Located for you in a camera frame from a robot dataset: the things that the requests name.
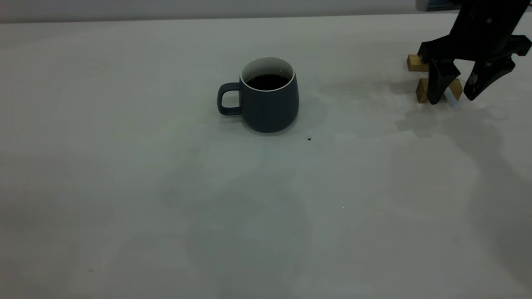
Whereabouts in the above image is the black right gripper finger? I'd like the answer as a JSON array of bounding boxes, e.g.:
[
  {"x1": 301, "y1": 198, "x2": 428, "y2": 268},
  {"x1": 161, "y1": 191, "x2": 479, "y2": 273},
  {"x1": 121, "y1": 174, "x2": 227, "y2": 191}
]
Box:
[
  {"x1": 426, "y1": 60, "x2": 460, "y2": 105},
  {"x1": 463, "y1": 57, "x2": 516, "y2": 101}
]

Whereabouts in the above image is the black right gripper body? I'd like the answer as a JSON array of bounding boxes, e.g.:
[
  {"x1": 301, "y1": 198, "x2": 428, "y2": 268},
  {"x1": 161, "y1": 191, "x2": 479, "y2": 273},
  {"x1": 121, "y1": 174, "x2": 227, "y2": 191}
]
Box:
[{"x1": 418, "y1": 0, "x2": 532, "y2": 64}]

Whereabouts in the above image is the grey spoon with white handle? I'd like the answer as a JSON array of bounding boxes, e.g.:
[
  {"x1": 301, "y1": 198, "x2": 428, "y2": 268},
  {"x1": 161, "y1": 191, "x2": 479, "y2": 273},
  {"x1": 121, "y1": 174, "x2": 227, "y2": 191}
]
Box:
[{"x1": 444, "y1": 89, "x2": 460, "y2": 109}]

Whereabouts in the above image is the dark coffee liquid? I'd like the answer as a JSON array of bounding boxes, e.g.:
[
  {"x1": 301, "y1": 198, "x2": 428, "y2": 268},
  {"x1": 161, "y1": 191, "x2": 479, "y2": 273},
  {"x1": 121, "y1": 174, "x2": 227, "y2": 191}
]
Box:
[{"x1": 246, "y1": 74, "x2": 290, "y2": 91}]

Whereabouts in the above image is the dark grey ceramic cup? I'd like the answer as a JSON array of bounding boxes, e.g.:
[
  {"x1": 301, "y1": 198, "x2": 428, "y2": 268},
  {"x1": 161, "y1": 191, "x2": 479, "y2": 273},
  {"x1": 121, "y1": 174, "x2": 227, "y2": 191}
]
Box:
[{"x1": 217, "y1": 56, "x2": 300, "y2": 133}]

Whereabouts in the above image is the arched wooden block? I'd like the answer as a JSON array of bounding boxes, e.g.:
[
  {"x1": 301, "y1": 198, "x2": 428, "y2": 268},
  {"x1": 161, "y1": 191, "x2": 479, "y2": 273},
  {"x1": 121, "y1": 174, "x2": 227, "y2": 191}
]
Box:
[{"x1": 416, "y1": 78, "x2": 463, "y2": 104}]

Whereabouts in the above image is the flat rectangular wooden block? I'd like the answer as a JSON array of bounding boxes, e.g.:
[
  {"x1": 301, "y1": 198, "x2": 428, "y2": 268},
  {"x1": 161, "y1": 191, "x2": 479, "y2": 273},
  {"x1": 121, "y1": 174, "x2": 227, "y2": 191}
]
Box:
[{"x1": 407, "y1": 54, "x2": 429, "y2": 72}]

